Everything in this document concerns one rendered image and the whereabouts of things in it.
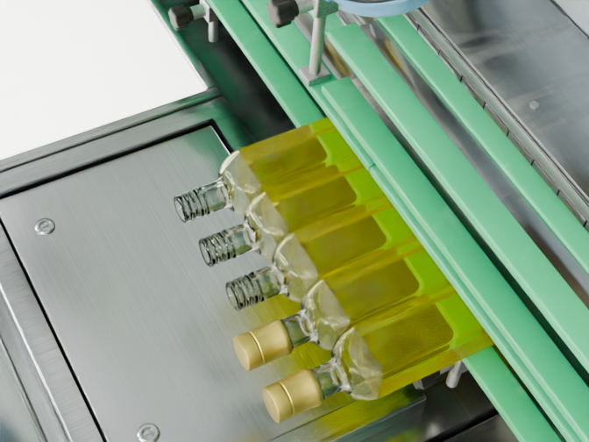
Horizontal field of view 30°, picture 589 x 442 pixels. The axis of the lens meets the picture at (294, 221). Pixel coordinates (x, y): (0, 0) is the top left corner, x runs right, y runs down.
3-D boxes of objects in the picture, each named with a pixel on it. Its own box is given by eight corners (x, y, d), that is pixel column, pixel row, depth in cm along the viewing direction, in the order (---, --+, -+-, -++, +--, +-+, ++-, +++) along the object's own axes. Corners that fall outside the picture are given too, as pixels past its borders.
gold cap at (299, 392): (324, 391, 95) (280, 411, 94) (322, 411, 98) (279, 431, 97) (305, 360, 97) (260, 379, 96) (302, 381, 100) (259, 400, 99)
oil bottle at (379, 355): (507, 282, 109) (319, 367, 102) (519, 249, 105) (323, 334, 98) (540, 325, 106) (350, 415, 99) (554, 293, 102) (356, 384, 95)
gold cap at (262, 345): (272, 327, 103) (230, 345, 101) (277, 311, 100) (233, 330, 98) (289, 360, 101) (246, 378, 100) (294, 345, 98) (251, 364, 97)
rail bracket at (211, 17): (260, 12, 143) (166, 42, 138) (263, -30, 138) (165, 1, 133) (275, 32, 141) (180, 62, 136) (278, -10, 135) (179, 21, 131)
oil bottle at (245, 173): (386, 125, 121) (210, 191, 114) (392, 89, 117) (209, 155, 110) (413, 160, 118) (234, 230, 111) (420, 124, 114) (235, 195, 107)
